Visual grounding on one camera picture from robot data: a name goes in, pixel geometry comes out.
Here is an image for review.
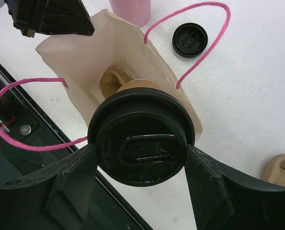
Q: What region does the stack of black lids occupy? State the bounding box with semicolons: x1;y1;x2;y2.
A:
172;23;208;58

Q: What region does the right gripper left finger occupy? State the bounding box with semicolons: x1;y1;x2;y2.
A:
0;145;97;230

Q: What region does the brown pulp cup carrier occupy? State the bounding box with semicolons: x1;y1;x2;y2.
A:
262;154;285;187

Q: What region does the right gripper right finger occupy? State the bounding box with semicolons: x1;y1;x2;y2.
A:
185;145;285;230

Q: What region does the pink and cream paper bag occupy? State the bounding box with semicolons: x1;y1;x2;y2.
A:
0;1;231;152

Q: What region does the brown paper coffee cup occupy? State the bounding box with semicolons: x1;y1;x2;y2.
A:
117;79;164;92

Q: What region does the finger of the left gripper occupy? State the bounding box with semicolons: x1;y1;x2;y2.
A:
5;0;95;37

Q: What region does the pink straw holder cup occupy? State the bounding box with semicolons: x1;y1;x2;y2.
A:
109;0;151;27

